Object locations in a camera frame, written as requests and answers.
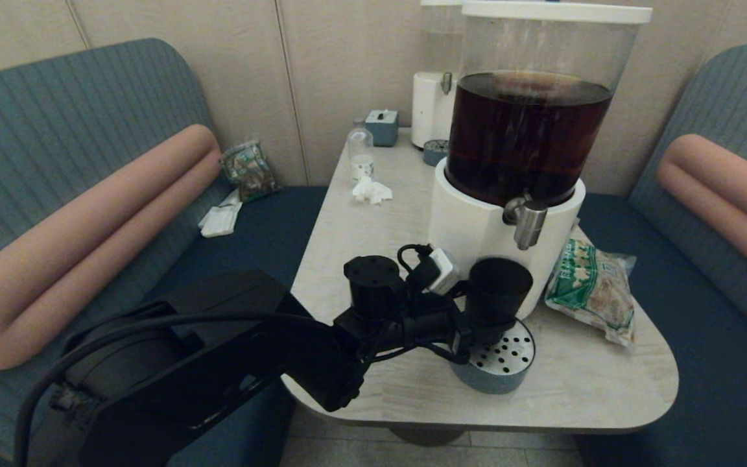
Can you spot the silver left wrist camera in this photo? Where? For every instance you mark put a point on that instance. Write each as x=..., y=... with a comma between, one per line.
x=441, y=272

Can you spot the green printed snack bag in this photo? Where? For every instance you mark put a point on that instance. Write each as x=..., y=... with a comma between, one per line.
x=592, y=292

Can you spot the crumpled white tissue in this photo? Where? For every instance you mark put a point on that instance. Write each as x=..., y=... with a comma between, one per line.
x=370, y=191

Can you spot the large white dispenser lid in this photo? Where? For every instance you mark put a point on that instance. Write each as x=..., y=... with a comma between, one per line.
x=556, y=11

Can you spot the small grey drip tray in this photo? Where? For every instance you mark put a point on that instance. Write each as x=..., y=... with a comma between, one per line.
x=435, y=154

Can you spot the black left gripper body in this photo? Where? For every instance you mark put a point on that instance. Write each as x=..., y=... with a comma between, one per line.
x=435, y=324

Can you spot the blue bench with short bolster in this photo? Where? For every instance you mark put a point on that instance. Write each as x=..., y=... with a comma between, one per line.
x=704, y=311

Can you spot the clear plastic bottle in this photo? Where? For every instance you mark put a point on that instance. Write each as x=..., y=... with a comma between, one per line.
x=361, y=150

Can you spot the large dark tea dispenser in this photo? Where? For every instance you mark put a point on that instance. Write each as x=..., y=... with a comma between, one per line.
x=477, y=220

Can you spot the blue bench with long bolster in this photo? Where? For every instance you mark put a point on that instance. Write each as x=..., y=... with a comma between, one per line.
x=56, y=97

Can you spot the small metal dispenser tap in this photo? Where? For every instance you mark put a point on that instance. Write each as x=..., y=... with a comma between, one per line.
x=447, y=82

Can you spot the blue grey tissue box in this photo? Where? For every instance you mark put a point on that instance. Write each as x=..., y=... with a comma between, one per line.
x=381, y=128

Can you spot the long pink bolster cushion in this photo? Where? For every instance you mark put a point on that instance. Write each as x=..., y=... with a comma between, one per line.
x=88, y=245

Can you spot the large metal dispenser tap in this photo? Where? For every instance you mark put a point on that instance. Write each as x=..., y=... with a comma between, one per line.
x=529, y=227

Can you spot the small white water dispenser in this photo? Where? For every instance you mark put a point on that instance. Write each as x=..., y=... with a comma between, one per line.
x=428, y=107

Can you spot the white napkin pack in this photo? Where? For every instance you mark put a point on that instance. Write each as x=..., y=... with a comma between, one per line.
x=221, y=219

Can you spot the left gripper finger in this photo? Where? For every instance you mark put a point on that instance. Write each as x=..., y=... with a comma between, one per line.
x=490, y=329

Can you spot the large grey perforated drip tray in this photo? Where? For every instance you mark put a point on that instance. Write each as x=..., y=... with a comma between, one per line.
x=500, y=379

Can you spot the dark foil snack bag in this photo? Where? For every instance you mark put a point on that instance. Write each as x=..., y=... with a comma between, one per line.
x=250, y=170

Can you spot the golden table pedestal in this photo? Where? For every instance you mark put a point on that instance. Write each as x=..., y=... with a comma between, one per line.
x=425, y=437

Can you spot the black plastic cup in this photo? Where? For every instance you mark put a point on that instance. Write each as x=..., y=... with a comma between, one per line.
x=498, y=292

